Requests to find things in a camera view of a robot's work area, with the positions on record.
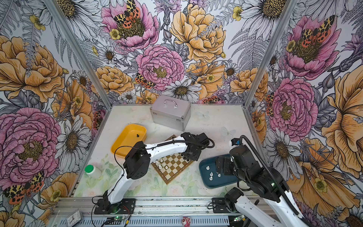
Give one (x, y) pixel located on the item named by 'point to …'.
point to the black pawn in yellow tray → (137, 135)
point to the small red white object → (186, 221)
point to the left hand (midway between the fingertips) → (190, 158)
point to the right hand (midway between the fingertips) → (225, 166)
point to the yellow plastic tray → (131, 135)
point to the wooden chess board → (168, 167)
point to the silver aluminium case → (171, 113)
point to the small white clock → (73, 218)
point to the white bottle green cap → (92, 172)
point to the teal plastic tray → (219, 179)
